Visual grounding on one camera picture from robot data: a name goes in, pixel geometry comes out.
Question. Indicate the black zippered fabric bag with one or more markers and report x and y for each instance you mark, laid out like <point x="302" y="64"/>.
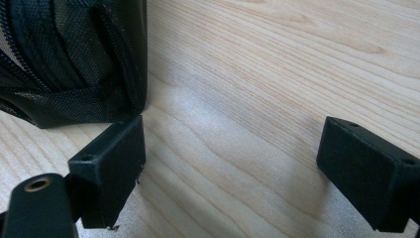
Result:
<point x="72" y="59"/>

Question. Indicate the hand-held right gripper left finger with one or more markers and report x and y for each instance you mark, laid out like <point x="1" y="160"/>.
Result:
<point x="109" y="178"/>

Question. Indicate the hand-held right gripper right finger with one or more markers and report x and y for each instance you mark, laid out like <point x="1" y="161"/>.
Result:
<point x="366" y="178"/>

